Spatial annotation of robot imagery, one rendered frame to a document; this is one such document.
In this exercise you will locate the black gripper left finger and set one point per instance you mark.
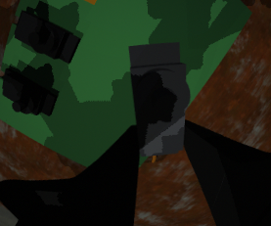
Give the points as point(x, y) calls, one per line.
point(102, 195)

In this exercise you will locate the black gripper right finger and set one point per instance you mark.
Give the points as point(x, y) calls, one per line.
point(235, 178)

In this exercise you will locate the green flat panel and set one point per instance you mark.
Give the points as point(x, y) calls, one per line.
point(67, 68)

